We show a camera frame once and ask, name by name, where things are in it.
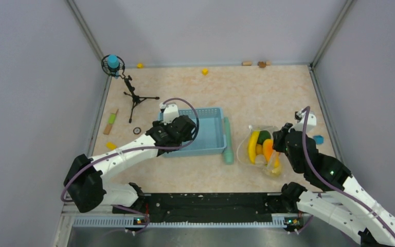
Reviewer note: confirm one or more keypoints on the green wooden stick toy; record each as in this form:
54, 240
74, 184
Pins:
110, 121

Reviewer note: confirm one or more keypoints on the blue small block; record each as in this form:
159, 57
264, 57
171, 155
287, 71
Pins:
319, 139

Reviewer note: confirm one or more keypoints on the orange yellow mango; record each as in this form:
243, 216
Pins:
267, 149

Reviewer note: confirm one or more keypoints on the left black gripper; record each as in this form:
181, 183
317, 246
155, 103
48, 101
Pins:
160, 123

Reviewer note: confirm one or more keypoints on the light blue plastic basket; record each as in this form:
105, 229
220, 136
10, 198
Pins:
210, 140

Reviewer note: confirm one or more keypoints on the clear zip top bag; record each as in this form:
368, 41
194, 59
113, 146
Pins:
242, 154

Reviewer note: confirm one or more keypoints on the yellow banana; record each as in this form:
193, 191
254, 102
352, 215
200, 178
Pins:
251, 147

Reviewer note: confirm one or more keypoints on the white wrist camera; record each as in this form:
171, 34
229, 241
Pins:
301, 118
169, 112

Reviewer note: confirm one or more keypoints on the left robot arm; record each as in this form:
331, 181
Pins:
88, 179

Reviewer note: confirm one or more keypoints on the brown nut at wall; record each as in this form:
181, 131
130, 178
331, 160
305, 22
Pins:
262, 64

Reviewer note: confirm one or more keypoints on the green lime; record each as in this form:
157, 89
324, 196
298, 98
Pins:
263, 136

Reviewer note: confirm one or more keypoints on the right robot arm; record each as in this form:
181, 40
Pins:
359, 215

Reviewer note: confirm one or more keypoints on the yellow block left side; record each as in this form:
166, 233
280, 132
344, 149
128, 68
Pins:
111, 146

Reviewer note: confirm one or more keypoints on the teal foam roller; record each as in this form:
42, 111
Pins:
228, 154

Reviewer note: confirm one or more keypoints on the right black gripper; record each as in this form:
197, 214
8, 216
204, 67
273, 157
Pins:
278, 136

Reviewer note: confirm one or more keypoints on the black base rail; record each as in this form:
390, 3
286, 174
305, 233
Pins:
213, 207

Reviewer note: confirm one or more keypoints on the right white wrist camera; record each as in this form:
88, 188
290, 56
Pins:
301, 118

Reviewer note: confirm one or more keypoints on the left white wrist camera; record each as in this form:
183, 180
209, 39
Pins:
169, 112

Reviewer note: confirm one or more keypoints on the orange potato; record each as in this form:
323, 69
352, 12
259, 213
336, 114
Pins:
259, 149

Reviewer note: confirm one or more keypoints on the beige garlic bulb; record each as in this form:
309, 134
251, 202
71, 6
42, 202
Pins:
260, 160

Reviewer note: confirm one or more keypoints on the cork at wall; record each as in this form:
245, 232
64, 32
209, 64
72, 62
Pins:
247, 63

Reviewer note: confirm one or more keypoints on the blue microphone on tripod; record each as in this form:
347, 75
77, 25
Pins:
114, 66

